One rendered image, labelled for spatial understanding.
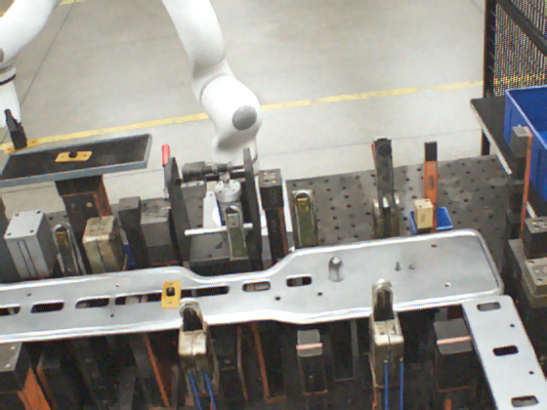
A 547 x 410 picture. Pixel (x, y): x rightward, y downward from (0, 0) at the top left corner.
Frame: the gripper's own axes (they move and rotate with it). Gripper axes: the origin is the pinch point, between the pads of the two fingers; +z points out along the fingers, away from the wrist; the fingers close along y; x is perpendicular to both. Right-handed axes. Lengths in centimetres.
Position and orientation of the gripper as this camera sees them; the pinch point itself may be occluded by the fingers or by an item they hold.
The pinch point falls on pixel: (19, 137)
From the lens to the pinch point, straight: 177.6
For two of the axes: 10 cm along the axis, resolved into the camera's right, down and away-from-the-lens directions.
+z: 1.2, 8.1, 5.7
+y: 3.1, 5.2, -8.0
